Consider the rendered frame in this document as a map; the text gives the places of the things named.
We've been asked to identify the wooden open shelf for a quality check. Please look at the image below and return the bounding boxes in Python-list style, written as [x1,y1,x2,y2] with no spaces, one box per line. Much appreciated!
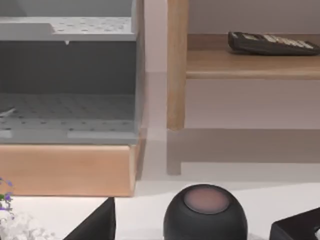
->
[166,0,320,132]

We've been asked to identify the black box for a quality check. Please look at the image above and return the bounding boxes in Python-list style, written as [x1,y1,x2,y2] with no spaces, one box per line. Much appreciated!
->
[270,206,320,240]

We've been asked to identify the round black speaker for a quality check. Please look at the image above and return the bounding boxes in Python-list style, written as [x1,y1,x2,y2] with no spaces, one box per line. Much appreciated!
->
[163,183,249,240]

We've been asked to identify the purple and white flowers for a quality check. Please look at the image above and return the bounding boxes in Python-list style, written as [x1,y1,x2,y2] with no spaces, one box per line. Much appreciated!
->
[0,176,55,240]

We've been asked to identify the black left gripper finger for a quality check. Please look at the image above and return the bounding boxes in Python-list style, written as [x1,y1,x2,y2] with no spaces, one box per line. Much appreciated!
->
[63,197,116,240]

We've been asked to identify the black calculator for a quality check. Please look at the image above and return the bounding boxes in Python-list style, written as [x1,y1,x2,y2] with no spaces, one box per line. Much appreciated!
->
[227,31,320,57]

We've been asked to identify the wooden cupboard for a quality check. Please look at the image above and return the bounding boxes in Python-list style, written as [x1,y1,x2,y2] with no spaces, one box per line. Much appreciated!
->
[0,0,146,181]

